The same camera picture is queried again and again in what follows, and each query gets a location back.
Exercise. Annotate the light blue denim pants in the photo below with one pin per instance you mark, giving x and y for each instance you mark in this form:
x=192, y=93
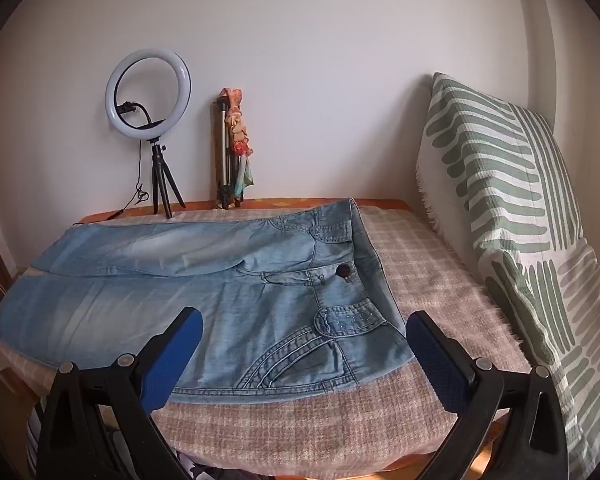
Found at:
x=180, y=280

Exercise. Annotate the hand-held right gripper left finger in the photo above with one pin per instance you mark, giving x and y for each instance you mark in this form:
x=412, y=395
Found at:
x=175, y=355

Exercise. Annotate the black mini tripod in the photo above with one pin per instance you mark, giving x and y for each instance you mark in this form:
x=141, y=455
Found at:
x=156, y=170

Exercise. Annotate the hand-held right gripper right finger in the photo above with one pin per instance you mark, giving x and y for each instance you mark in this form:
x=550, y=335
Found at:
x=435, y=360

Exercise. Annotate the folded silver tripod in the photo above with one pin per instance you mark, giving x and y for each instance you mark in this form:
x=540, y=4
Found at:
x=221, y=150

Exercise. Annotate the green white patterned cushion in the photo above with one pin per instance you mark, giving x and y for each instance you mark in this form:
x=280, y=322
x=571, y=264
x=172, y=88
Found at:
x=500, y=160

